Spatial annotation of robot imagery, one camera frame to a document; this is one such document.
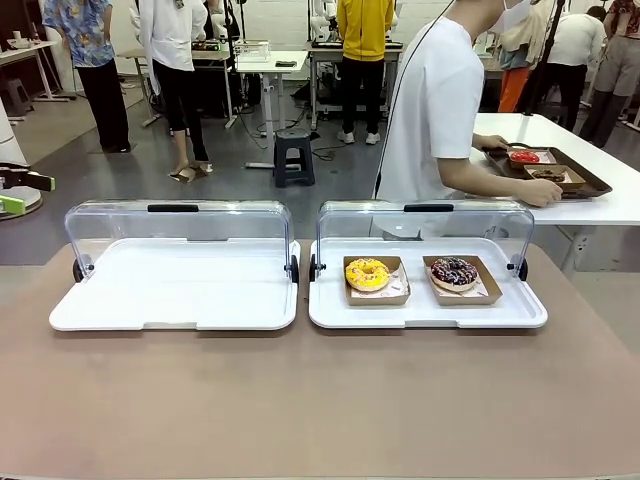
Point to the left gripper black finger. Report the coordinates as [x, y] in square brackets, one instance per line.
[12, 205]
[40, 182]

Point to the red glazed donut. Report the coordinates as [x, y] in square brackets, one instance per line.
[524, 157]
[547, 156]

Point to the chocolate glazed donut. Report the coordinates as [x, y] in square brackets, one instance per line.
[575, 180]
[547, 175]

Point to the dark brown serving tray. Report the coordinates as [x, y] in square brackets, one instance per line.
[595, 187]

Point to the person's left forearm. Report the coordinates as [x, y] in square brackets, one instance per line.
[479, 141]

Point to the person's right forearm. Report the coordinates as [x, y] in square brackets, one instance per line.
[480, 182]

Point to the yellow sprinkled donut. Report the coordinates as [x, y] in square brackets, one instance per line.
[367, 274]

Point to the yellow glazed donut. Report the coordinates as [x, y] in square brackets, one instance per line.
[377, 299]

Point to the person in white tunic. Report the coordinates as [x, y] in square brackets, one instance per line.
[435, 100]

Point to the sprinkled chocolate donut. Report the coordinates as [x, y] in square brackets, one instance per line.
[487, 295]

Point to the person's left hand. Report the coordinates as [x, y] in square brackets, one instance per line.
[495, 144]

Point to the person's right hand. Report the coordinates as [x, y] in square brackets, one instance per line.
[542, 194]

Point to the white cylindrical air purifier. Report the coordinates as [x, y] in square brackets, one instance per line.
[10, 140]

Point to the dark small stool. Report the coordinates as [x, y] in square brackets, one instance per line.
[15, 95]

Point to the clear plastic display lid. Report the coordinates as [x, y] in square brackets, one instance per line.
[450, 225]
[175, 225]

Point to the white display tray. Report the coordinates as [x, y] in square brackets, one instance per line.
[425, 315]
[175, 285]

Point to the grey plastic stool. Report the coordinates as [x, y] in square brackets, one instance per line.
[294, 157]

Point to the white background desk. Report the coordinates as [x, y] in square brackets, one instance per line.
[272, 62]

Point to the bystander in yellow shirt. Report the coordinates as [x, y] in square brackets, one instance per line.
[362, 45]

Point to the bystander in orange trousers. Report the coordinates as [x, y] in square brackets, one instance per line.
[515, 87]

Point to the black tripod pole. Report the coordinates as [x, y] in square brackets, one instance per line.
[547, 55]

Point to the bystander in white dress shirt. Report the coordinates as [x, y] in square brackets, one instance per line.
[575, 55]

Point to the white side table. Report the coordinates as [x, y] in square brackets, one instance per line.
[610, 210]

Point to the bystander in grey shorts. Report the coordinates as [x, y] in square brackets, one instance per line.
[617, 65]

